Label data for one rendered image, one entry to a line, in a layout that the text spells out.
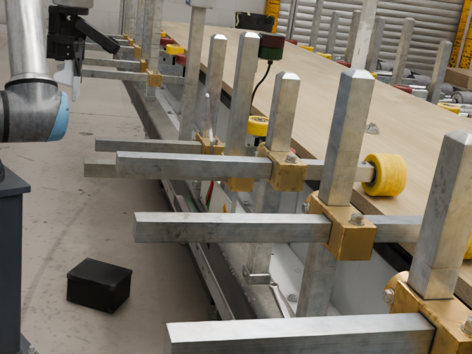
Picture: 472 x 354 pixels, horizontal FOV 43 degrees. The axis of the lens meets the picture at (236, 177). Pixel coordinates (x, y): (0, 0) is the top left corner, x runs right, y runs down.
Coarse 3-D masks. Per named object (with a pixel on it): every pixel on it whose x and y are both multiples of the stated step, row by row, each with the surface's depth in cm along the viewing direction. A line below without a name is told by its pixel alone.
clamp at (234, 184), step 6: (228, 180) 130; (234, 180) 128; (240, 180) 128; (246, 180) 128; (252, 180) 129; (228, 186) 130; (234, 186) 128; (240, 186) 128; (246, 186) 129; (252, 186) 129
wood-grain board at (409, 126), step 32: (224, 32) 356; (256, 32) 382; (224, 64) 241; (288, 64) 266; (320, 64) 280; (256, 96) 188; (320, 96) 202; (384, 96) 219; (320, 128) 159; (384, 128) 170; (416, 128) 175; (448, 128) 181; (416, 160) 141; (352, 192) 116; (416, 192) 118
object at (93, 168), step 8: (88, 160) 123; (96, 160) 124; (104, 160) 124; (112, 160) 125; (88, 168) 122; (96, 168) 122; (104, 168) 123; (112, 168) 123; (88, 176) 122; (96, 176) 123; (104, 176) 123; (112, 176) 124; (120, 176) 124; (128, 176) 125; (136, 176) 125; (144, 176) 126; (152, 176) 126; (160, 176) 127; (168, 176) 127; (176, 176) 128; (184, 176) 128; (192, 176) 129; (200, 176) 129
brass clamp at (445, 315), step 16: (400, 288) 66; (400, 304) 65; (416, 304) 63; (432, 304) 62; (448, 304) 62; (432, 320) 60; (448, 320) 59; (464, 320) 60; (448, 336) 58; (464, 336) 57; (432, 352) 60; (448, 352) 57; (464, 352) 57
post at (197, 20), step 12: (192, 12) 172; (204, 12) 171; (192, 24) 172; (192, 36) 173; (192, 48) 174; (192, 60) 175; (192, 72) 177; (192, 84) 178; (192, 96) 179; (192, 108) 180; (180, 120) 184; (192, 120) 182; (180, 132) 184
